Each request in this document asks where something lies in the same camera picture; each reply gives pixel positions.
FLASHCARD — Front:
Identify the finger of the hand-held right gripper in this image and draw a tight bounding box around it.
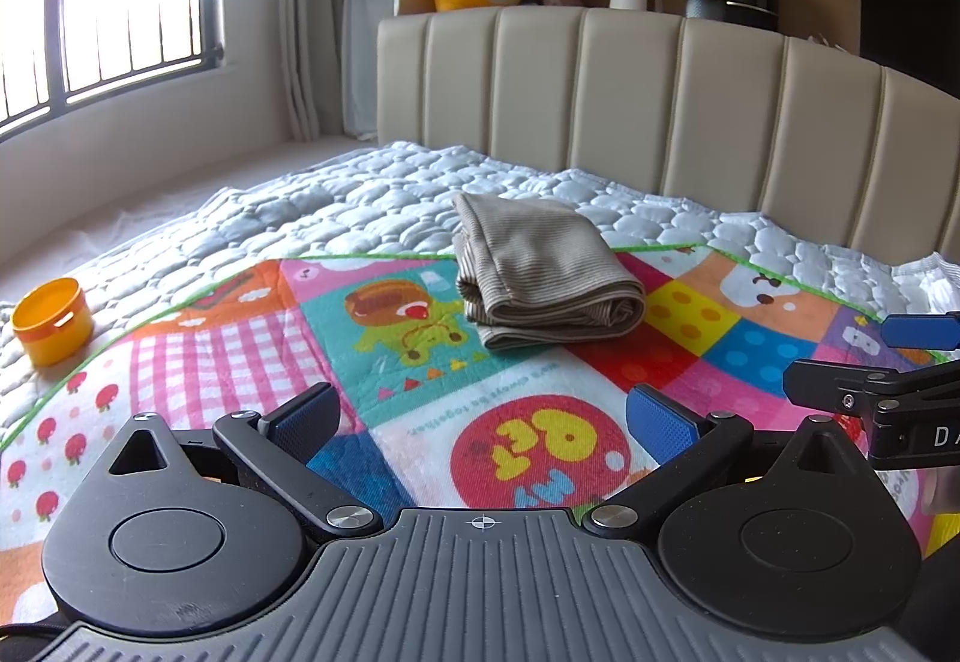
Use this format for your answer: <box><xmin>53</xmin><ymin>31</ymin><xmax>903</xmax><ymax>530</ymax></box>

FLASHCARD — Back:
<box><xmin>880</xmin><ymin>311</ymin><xmax>960</xmax><ymax>349</ymax></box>
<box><xmin>782</xmin><ymin>357</ymin><xmax>905</xmax><ymax>409</ymax></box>

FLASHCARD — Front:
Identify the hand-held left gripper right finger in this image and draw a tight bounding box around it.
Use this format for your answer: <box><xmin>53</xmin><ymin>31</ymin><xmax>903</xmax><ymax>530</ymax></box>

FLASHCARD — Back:
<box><xmin>587</xmin><ymin>383</ymin><xmax>865</xmax><ymax>537</ymax></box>

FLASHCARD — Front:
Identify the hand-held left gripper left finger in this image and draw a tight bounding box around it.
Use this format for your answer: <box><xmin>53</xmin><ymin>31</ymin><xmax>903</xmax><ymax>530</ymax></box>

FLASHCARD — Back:
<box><xmin>101</xmin><ymin>383</ymin><xmax>383</xmax><ymax>537</ymax></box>

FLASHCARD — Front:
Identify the striped beige garment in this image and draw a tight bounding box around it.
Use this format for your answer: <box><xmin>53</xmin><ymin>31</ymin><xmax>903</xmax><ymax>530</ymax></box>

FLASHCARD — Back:
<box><xmin>451</xmin><ymin>191</ymin><xmax>647</xmax><ymax>352</ymax></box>

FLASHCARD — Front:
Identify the white cloth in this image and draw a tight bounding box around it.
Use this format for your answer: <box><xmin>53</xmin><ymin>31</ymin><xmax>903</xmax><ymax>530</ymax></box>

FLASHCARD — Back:
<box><xmin>891</xmin><ymin>251</ymin><xmax>960</xmax><ymax>318</ymax></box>

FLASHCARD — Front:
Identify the colourful printed mat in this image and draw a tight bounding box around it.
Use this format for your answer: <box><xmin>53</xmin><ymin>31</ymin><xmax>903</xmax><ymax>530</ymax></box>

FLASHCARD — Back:
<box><xmin>0</xmin><ymin>242</ymin><xmax>960</xmax><ymax>625</ymax></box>

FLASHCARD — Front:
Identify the grey quilted mattress pad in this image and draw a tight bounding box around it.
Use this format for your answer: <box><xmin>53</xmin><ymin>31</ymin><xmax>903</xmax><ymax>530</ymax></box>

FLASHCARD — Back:
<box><xmin>0</xmin><ymin>140</ymin><xmax>960</xmax><ymax>434</ymax></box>

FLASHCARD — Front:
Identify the orange round container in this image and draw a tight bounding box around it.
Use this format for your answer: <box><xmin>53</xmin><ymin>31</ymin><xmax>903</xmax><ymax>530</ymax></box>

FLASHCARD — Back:
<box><xmin>11</xmin><ymin>277</ymin><xmax>95</xmax><ymax>367</ymax></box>

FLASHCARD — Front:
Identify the beige padded headboard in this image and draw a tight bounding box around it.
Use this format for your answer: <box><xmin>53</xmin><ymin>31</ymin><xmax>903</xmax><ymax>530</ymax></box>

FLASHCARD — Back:
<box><xmin>376</xmin><ymin>5</ymin><xmax>960</xmax><ymax>267</ymax></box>

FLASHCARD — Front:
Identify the white standing appliance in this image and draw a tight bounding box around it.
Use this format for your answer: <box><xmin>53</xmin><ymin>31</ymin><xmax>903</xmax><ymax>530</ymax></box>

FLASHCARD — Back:
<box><xmin>343</xmin><ymin>0</ymin><xmax>396</xmax><ymax>142</ymax></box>

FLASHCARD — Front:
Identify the white curtain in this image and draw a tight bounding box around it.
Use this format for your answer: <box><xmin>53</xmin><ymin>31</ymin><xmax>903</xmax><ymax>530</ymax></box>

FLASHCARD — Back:
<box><xmin>264</xmin><ymin>0</ymin><xmax>353</xmax><ymax>144</ymax></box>

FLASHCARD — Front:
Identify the black cable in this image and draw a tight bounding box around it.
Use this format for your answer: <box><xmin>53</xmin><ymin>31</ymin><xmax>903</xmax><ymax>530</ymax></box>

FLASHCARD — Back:
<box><xmin>0</xmin><ymin>618</ymin><xmax>72</xmax><ymax>644</ymax></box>

